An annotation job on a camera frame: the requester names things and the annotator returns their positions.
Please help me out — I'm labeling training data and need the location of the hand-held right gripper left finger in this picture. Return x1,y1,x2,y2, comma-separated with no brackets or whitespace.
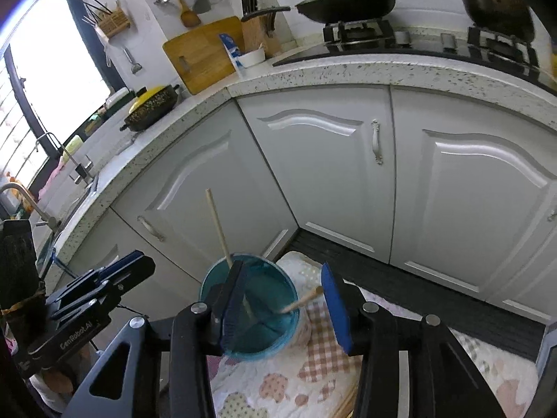
63,260,246,418

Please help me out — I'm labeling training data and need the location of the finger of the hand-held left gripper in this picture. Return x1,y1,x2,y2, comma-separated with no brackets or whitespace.
96,250,156,311
45,269,110,320

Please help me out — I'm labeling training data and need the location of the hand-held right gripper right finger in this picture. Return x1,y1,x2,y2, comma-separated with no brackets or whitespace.
320,262,508,418

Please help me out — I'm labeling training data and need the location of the floral utensil holder teal inside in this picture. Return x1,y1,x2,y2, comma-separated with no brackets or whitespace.
199,253,305,362

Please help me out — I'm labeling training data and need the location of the dark ribbed floor mat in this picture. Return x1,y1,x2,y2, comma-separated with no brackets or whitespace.
289,229,547,362

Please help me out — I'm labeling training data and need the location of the patchwork quilt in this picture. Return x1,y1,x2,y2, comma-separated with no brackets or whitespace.
204,250,540,418

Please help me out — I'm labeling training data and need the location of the steel sink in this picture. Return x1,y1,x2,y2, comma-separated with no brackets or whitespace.
37,178,99,279

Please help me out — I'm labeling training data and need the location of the steel faucet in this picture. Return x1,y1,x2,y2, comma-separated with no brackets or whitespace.
0,183,59,231

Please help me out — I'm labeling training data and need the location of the pink cloth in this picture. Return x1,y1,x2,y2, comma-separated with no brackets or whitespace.
38,159,66,201

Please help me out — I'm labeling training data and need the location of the black pan with yellow lid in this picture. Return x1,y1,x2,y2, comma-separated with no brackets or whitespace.
119,84,181,132

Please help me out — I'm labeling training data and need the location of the white plastic box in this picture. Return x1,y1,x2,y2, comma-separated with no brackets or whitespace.
104,88,133,109

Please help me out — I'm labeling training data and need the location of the window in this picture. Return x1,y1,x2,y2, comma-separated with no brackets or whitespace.
0,0,114,184

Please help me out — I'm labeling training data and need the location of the wooden cutting board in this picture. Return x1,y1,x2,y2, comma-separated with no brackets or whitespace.
162,16,244,95

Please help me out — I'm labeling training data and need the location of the blue white carton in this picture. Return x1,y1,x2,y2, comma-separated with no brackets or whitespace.
218,32,244,79

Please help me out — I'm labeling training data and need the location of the white bowl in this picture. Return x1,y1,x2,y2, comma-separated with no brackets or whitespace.
237,46,266,68

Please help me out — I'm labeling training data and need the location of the bamboo chopstick holder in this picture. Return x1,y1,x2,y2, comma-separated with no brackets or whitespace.
93,6,131,38

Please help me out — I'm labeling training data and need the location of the black gas stove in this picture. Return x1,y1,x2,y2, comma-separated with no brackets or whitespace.
272,20,542,81

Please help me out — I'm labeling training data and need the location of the bundle of dark chopsticks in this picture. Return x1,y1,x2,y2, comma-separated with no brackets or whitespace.
78,0,119,27

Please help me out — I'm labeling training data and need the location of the wooden knife block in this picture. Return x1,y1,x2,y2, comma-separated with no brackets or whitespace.
241,6,281,57

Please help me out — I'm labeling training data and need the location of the black wok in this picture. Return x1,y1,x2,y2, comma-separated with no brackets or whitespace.
241,0,399,24

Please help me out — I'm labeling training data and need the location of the black lidded pot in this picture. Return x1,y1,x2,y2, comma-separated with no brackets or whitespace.
453,0,536,42

